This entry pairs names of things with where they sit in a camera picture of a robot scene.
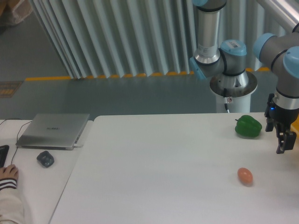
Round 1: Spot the person's hand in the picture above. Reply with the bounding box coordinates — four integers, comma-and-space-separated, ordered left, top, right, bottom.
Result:
0, 164, 19, 180

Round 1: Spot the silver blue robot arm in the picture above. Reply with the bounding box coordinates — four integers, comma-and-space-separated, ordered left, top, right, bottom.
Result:
190, 0, 299, 154

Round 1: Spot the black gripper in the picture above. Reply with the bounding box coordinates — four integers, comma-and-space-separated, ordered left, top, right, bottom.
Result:
264, 93, 298, 154

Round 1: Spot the white folding partition screen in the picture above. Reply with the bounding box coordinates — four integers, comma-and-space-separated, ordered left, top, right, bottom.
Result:
30, 0, 299, 79

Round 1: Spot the silver closed laptop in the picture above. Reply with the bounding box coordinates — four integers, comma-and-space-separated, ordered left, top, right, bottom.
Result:
16, 113, 90, 150

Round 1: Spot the black keyboard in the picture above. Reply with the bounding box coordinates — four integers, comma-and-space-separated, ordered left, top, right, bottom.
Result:
0, 145, 9, 168

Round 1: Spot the brown egg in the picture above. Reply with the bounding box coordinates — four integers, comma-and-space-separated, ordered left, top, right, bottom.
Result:
237, 168, 253, 185

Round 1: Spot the white striped sleeve forearm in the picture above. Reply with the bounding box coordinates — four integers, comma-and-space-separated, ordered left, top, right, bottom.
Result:
0, 178, 26, 224

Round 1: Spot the black laptop cable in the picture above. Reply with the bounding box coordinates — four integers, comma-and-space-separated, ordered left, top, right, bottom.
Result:
0, 118, 33, 167

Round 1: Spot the green bell pepper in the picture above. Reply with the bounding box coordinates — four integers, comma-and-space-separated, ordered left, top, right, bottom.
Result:
235, 115, 262, 138

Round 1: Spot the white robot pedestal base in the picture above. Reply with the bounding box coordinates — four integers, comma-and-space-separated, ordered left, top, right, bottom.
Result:
210, 71, 257, 113

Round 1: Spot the dark grey earbuds case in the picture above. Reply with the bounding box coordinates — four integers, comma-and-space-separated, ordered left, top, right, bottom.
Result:
36, 151, 55, 168

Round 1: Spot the yellow plastic basket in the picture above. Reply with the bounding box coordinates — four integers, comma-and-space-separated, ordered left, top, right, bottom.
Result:
291, 122, 299, 135

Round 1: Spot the black white robot base cable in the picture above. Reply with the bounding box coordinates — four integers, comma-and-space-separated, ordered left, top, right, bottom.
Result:
223, 88, 231, 114

